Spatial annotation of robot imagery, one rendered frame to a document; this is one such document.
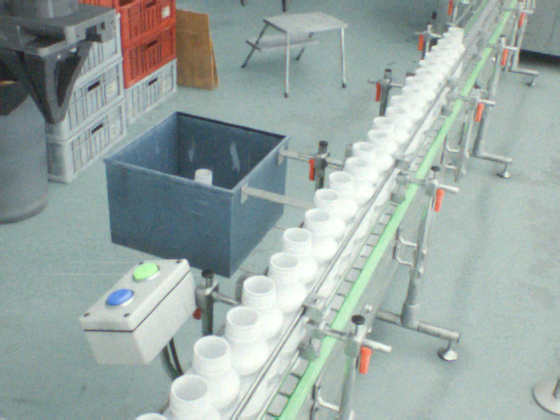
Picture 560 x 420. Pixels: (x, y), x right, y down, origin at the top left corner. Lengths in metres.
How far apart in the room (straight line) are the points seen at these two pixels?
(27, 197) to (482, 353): 1.94
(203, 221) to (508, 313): 1.60
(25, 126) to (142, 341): 2.23
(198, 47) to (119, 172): 2.90
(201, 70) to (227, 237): 3.05
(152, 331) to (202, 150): 0.99
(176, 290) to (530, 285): 2.26
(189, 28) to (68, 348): 2.42
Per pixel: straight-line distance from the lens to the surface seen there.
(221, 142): 1.77
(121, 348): 0.88
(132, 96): 4.03
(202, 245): 1.54
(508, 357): 2.64
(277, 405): 0.91
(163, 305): 0.89
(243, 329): 0.76
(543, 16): 5.51
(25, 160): 3.09
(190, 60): 4.50
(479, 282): 2.96
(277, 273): 0.85
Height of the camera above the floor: 1.66
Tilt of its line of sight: 31 degrees down
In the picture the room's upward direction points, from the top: 3 degrees clockwise
